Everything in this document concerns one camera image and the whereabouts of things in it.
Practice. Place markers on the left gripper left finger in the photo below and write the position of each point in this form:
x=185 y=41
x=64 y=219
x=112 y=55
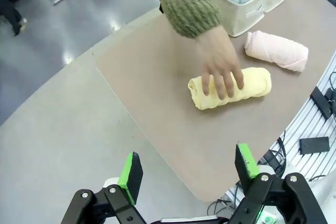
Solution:
x=131 y=179

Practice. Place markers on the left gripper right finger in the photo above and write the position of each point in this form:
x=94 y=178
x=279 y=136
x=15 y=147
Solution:
x=248 y=166

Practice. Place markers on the yellow towel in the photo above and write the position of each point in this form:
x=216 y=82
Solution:
x=252 y=85

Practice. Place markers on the pink towel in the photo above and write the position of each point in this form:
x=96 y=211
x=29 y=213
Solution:
x=275 y=51

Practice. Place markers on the person's right forearm green sleeve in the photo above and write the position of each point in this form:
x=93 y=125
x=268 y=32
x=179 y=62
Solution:
x=181 y=1

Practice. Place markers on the person's right hand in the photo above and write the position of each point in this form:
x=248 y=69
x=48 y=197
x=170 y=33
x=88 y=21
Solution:
x=218 y=58

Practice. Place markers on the flat black box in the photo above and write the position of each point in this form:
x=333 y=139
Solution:
x=313 y=145

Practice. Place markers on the brown table mat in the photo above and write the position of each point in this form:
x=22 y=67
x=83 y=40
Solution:
x=157 y=77

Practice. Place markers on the aluminium profile frame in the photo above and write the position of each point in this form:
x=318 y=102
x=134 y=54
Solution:
x=302 y=124

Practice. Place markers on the black angled bracket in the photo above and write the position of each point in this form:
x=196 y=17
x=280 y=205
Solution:
x=320 y=102

